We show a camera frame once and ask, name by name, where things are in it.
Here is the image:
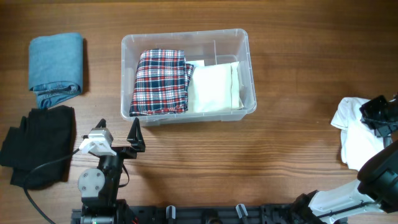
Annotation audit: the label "white printed t-shirt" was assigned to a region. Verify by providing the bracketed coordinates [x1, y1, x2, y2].
[331, 97, 384, 171]

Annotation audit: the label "plaid flannel shirt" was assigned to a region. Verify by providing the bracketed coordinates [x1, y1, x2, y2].
[129, 49, 194, 116]

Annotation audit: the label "cream cloth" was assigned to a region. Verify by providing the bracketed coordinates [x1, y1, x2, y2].
[188, 62, 243, 113]

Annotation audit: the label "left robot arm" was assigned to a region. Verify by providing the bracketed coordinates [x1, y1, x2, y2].
[78, 118, 146, 209]

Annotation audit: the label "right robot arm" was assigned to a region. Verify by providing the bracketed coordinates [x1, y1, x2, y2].
[289, 95, 397, 223]

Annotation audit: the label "black folded garment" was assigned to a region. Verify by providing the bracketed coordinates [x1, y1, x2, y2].
[1, 106, 75, 189]

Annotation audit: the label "folded blue jeans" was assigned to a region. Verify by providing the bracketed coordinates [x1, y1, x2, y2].
[28, 32, 83, 109]

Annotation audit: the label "clear plastic storage bin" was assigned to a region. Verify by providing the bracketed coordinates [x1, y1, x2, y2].
[120, 29, 257, 126]

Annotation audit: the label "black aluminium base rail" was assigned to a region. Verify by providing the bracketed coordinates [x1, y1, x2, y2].
[70, 203, 348, 224]

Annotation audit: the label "black left camera cable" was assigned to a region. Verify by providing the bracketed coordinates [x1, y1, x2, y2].
[23, 147, 80, 224]

